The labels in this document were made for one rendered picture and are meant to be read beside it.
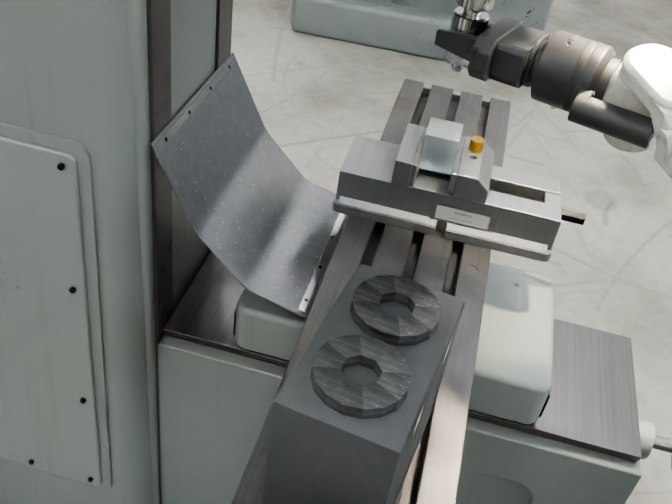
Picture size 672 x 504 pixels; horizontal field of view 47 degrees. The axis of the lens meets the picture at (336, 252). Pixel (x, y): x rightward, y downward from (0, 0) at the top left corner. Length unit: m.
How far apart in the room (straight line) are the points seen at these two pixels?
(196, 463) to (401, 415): 0.86
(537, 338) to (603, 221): 1.92
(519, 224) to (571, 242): 1.76
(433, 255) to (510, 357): 0.20
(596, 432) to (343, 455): 0.67
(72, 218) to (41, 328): 0.24
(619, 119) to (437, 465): 0.44
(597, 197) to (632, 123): 2.35
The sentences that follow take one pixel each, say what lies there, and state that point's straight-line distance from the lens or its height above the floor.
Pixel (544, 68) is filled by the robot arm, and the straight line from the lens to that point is 0.97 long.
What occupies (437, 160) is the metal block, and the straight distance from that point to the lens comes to 1.20.
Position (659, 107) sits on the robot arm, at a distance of 0.92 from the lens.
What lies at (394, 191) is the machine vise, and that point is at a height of 0.96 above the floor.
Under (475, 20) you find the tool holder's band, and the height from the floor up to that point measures 1.27.
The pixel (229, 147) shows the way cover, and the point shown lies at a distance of 1.23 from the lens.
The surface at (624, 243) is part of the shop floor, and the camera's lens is 3.07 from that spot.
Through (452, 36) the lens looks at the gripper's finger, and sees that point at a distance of 1.02.
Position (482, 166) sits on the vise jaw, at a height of 1.02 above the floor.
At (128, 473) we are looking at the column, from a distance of 1.51.
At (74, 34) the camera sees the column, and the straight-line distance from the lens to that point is 1.00.
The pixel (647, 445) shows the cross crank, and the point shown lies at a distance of 1.44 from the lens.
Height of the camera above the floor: 1.62
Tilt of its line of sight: 38 degrees down
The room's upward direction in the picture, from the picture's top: 9 degrees clockwise
